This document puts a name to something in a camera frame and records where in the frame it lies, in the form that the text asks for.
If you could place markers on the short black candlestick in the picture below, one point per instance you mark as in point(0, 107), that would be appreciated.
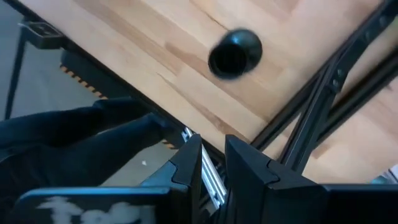
point(230, 62)

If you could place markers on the person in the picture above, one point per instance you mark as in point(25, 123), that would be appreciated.
point(77, 140)

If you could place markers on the yellow black hazard strip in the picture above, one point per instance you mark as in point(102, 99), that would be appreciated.
point(82, 82)

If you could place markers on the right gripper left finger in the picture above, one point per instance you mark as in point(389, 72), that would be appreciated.
point(186, 174)

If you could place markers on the black table edge bracket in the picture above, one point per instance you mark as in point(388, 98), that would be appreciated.
point(42, 34)

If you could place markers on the silver aluminium rail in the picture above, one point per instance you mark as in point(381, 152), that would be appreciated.
point(211, 174)

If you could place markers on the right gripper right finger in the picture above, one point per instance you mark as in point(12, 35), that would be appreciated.
point(248, 186)

